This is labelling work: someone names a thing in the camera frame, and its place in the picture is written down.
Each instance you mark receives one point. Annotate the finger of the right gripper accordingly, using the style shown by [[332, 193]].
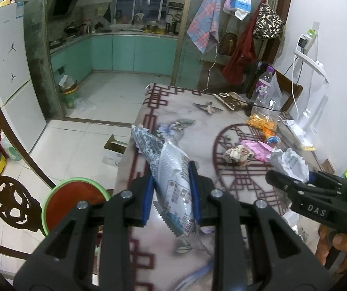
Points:
[[294, 187], [325, 180]]

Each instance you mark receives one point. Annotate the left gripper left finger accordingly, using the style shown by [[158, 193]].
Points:
[[91, 248]]

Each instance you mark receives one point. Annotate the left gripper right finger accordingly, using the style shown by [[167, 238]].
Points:
[[255, 249]]

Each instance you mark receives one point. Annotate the white paper bag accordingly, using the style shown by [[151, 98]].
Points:
[[290, 163]]

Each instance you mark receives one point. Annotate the white printed plastic bag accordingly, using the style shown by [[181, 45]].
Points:
[[169, 166]]

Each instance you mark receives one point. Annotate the green kitchen trash bucket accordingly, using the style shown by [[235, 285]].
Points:
[[68, 88]]

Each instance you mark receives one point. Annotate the teal kitchen cabinets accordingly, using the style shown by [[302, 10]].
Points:
[[135, 53]]

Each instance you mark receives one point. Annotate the right hand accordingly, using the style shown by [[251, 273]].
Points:
[[339, 242]]

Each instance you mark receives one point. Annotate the white desk lamp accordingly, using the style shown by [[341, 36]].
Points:
[[310, 103]]

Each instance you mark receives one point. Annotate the pink foil wrapper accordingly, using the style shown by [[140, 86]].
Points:
[[261, 151]]

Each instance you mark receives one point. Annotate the orange blue candy wrapper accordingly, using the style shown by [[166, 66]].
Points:
[[271, 138]]

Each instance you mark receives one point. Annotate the red bin green rim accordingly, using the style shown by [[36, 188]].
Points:
[[66, 195]]

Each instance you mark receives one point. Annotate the crumpled paper ball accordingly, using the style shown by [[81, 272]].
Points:
[[239, 155]]

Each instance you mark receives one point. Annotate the dark wooden chair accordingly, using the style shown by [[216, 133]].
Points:
[[18, 208]]

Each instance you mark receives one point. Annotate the clear bag orange snacks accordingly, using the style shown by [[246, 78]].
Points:
[[268, 116]]

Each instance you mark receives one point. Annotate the clear plastic water bottle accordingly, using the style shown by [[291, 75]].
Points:
[[262, 87]]

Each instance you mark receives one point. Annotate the brown snack packet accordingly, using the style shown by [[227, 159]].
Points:
[[232, 100]]

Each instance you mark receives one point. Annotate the open cardboard box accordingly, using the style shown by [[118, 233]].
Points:
[[113, 151]]

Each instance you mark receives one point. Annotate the green detergent bottle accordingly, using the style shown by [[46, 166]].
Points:
[[8, 147]]

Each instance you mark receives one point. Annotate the red hanging cloth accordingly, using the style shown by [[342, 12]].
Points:
[[244, 54]]

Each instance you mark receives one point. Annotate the plaid hanging towel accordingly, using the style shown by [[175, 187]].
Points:
[[204, 28]]

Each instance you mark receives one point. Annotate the white refrigerator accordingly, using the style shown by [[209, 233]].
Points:
[[18, 101]]

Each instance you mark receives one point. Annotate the black range hood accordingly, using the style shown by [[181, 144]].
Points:
[[62, 8]]

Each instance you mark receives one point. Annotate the wall power adapter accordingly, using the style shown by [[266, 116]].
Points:
[[307, 40]]

